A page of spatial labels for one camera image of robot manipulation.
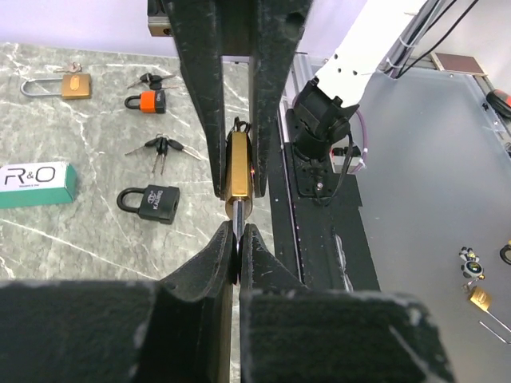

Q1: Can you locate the small robot figurine keychain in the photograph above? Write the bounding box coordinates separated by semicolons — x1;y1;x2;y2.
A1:
458;247;485;280

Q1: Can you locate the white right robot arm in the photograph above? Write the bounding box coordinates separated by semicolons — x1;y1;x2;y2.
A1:
163;1;426;198

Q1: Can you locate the large brass padlock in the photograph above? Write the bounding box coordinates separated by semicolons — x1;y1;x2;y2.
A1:
19;61;92;100

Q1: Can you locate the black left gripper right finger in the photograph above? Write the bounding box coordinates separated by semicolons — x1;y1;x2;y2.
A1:
240;224;455;382

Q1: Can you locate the green white toothpaste box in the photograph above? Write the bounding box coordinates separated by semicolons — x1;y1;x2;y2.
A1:
1;161;77;209

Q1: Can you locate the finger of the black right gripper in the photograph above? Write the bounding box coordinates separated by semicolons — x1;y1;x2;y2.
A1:
163;1;224;199
249;0;312;197

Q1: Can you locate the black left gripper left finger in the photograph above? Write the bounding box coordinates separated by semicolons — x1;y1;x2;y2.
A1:
1;222;234;382

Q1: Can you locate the orange black padlock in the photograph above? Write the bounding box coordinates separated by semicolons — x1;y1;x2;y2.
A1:
124;89;166;114

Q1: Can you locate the black padlock key bunch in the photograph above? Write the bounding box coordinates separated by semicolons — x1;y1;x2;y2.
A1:
125;133;202;175

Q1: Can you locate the brass padlock on floor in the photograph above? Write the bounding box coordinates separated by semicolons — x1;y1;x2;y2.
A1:
468;286;510;345

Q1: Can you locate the black Kaijing padlock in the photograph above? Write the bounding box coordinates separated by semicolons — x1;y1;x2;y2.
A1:
117;184;180;225

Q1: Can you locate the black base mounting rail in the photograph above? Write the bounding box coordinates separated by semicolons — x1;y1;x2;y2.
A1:
268;101;380;291

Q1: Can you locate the orange padlock key bunch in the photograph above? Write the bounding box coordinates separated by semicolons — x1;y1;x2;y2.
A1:
127;73;176;90

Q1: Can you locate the small brass padlock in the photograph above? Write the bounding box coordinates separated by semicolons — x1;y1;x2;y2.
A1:
224;116;256;286

